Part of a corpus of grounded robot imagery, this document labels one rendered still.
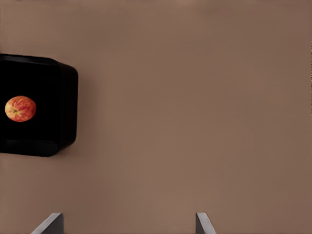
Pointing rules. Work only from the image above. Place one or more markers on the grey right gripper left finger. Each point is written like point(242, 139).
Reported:
point(50, 224)

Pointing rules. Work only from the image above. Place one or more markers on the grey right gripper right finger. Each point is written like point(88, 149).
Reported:
point(204, 224)

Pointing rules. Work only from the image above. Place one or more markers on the red yellow apple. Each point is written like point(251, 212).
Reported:
point(20, 108)

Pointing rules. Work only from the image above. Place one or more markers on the black square tray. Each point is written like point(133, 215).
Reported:
point(48, 73)

